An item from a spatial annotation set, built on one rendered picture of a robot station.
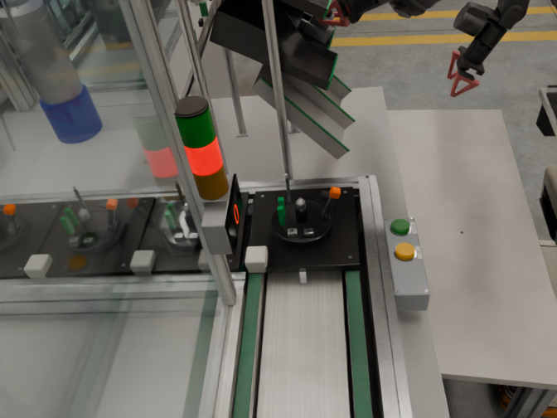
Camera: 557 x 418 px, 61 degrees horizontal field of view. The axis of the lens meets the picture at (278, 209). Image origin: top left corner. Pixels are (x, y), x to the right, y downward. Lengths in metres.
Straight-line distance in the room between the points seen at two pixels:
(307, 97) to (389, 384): 0.74
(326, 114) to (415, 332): 0.60
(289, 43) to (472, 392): 1.39
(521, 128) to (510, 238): 1.93
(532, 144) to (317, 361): 2.30
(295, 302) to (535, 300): 0.50
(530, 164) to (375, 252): 1.94
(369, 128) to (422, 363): 0.79
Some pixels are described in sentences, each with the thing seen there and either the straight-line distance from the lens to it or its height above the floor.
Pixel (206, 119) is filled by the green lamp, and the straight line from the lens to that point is 0.66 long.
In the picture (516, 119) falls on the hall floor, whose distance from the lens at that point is 3.20.
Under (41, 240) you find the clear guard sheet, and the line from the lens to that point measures 0.39.
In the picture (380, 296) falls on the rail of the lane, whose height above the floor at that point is 0.96.
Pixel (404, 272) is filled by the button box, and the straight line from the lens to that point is 1.00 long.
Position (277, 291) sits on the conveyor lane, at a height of 0.92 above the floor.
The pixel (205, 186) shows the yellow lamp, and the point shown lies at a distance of 0.72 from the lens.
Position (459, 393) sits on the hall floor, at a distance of 1.96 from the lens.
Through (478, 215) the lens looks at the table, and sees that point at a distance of 1.28.
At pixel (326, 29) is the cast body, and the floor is 1.23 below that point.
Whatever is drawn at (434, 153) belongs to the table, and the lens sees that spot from 1.45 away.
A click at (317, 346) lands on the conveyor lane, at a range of 0.95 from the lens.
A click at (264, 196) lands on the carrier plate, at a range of 1.16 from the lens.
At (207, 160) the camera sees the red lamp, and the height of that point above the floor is 1.34.
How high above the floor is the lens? 1.75
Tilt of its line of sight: 44 degrees down
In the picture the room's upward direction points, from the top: 9 degrees counter-clockwise
